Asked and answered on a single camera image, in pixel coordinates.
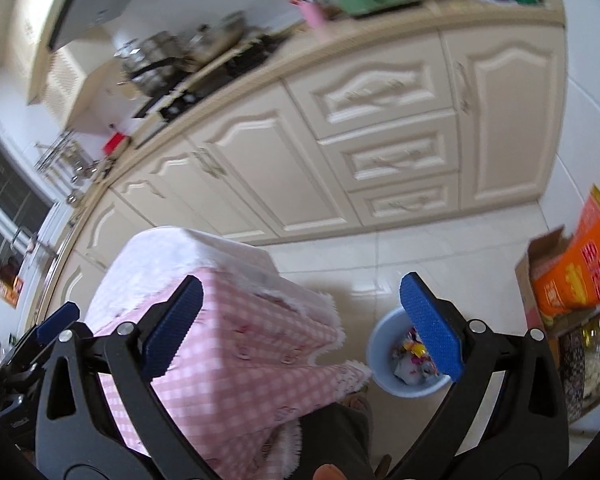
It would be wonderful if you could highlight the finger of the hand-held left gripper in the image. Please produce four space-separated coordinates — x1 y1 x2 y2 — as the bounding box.
0 301 81 367

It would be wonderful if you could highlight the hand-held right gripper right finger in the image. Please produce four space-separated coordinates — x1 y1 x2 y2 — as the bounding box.
387 272 570 480

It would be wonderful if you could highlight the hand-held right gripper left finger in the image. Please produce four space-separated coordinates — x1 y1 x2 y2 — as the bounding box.
36 276 216 480

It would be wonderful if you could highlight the heap of snack wrappers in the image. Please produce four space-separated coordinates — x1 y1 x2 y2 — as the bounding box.
391 327 441 386

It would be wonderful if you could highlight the light blue trash bin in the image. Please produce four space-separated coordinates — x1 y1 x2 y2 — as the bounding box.
366 307 453 399

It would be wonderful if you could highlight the person's right hand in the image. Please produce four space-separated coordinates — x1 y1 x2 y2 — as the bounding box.
314 464 351 480

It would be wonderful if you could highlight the orange packet on windowsill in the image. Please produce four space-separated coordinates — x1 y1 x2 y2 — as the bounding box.
0 275 26 306

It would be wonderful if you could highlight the pink checked blanket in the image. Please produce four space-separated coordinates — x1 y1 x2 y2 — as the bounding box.
97 270 371 480

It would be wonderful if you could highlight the metal sink faucet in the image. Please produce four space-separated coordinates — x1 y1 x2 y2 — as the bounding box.
10 225 56 261

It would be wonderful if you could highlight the cardboard box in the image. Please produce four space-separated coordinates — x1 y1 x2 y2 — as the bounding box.
515 225 600 341

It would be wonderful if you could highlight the cream cabinet drawer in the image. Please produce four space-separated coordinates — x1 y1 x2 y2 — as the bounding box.
317 115 461 191
347 175 461 228
285 32 456 138

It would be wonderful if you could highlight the kitchen window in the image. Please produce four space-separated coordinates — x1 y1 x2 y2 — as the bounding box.
0 125 56 281

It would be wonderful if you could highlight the person's trouser leg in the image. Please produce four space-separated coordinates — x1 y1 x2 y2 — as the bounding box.
287 400 373 480

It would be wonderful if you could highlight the dark patterned bag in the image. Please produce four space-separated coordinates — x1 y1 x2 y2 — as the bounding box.
557 305 600 426

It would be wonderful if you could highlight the large orange bag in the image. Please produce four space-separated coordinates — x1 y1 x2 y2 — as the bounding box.
532 185 600 318

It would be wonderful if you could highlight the hanging kitchen utensils rack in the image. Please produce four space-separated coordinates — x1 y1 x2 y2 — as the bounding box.
34 130 106 186

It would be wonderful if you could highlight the cream kitchen cabinet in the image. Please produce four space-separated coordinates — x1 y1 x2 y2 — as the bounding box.
55 0 568 321

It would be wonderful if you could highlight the red bowl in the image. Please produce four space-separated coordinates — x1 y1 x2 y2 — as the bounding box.
102 131 131 156

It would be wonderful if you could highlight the black gas stove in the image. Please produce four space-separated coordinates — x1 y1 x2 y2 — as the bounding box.
130 35 281 121

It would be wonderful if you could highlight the steel cooking pot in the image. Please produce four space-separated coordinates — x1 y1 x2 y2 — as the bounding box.
115 30 181 86

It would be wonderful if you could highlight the steel kettle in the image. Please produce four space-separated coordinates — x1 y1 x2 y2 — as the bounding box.
187 10 246 61

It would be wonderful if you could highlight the range hood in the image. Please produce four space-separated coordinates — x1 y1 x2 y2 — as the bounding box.
45 0 138 53

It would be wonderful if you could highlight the pink utensil holder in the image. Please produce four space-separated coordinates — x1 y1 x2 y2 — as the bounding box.
290 0 328 28

